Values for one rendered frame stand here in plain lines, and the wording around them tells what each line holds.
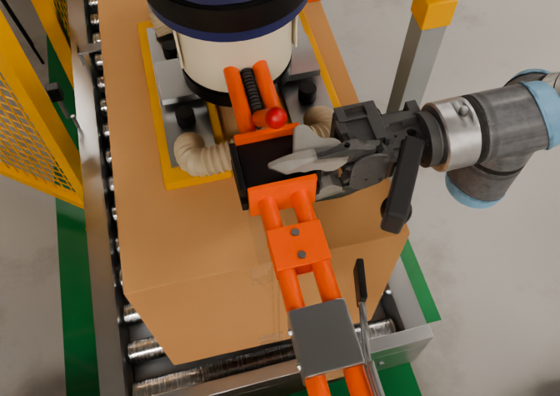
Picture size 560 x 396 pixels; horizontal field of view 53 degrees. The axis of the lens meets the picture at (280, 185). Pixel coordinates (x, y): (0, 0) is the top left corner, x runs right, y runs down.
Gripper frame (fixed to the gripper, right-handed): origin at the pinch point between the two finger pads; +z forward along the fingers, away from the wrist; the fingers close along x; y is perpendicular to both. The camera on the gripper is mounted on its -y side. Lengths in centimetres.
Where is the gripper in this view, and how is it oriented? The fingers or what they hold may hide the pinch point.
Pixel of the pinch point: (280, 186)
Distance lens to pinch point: 67.0
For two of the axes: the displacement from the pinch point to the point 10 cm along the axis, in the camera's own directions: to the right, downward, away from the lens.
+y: -2.5, -8.3, 5.0
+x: 0.0, -5.2, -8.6
